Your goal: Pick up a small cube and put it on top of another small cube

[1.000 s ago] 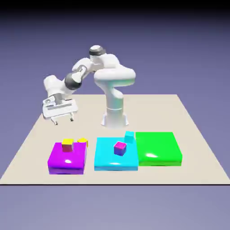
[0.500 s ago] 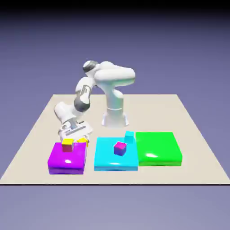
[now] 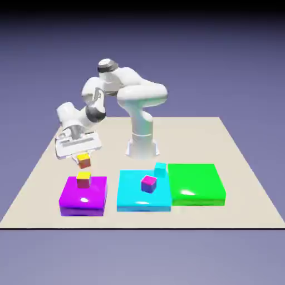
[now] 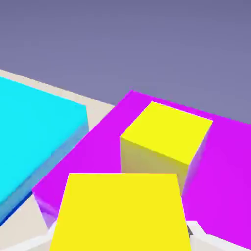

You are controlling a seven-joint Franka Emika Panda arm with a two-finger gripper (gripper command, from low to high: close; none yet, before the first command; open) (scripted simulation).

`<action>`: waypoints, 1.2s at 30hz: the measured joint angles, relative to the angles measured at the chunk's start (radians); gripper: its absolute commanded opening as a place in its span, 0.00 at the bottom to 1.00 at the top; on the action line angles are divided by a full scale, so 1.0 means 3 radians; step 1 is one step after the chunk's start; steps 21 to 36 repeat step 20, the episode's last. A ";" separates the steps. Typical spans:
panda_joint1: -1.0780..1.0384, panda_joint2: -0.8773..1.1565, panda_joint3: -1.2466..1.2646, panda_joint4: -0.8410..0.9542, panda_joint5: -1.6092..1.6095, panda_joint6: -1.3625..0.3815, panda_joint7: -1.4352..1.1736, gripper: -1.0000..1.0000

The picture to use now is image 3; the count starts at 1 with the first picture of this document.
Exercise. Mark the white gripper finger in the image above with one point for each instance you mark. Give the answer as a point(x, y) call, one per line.
point(74, 159)

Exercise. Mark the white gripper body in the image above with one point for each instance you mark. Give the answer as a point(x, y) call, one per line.
point(76, 144)

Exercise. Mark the small yellow cube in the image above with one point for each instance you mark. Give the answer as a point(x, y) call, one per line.
point(83, 160)
point(84, 180)

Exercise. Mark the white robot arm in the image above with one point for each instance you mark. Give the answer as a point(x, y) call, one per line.
point(135, 93)

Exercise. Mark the small magenta cube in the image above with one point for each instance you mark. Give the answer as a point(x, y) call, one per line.
point(148, 183)

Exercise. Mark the small cyan cube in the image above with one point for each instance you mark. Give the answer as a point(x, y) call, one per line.
point(160, 169)

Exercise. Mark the large purple box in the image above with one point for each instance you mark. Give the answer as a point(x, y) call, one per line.
point(83, 197)

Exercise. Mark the large cyan box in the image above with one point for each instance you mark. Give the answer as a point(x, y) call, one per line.
point(142, 196)

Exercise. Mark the large green box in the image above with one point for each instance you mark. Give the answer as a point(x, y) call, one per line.
point(196, 183)

